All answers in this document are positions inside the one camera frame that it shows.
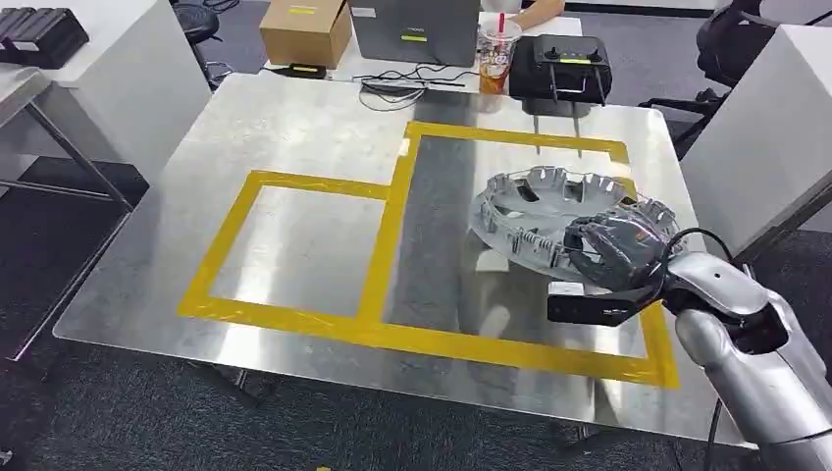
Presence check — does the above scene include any yellow tape outline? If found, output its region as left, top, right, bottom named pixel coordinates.
left=177, top=121, right=682, bottom=391

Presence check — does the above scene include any black remote controller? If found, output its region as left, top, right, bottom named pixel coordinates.
left=507, top=33, right=613, bottom=107

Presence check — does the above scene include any black office chair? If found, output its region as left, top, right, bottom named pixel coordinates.
left=639, top=0, right=804, bottom=161

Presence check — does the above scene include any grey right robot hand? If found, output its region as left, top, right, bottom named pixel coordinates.
left=562, top=211, right=672, bottom=291

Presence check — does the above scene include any small black device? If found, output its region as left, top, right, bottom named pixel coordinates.
left=281, top=62, right=328, bottom=80

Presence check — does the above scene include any white desk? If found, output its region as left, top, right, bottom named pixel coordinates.
left=679, top=24, right=832, bottom=261
left=0, top=0, right=214, bottom=196
left=259, top=11, right=585, bottom=99

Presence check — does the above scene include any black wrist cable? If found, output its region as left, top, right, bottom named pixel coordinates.
left=667, top=228, right=737, bottom=265

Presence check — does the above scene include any black cable bundle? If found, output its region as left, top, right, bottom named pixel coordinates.
left=352, top=63, right=481, bottom=113

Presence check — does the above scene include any silver wheel hubcap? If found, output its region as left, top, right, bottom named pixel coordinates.
left=469, top=165, right=684, bottom=285

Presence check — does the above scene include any plastic drink cup with straw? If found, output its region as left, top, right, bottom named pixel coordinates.
left=477, top=13, right=524, bottom=96

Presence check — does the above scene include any cardboard box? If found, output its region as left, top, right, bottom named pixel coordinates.
left=259, top=0, right=353, bottom=71

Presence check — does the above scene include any steel bench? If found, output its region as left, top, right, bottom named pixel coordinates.
left=53, top=73, right=759, bottom=451

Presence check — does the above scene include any grey laptop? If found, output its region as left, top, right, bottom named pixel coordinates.
left=347, top=0, right=483, bottom=69

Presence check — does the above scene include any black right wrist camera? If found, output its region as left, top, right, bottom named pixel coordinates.
left=546, top=279, right=661, bottom=328

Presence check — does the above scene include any black ribbed tray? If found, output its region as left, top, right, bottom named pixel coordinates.
left=0, top=7, right=91, bottom=71

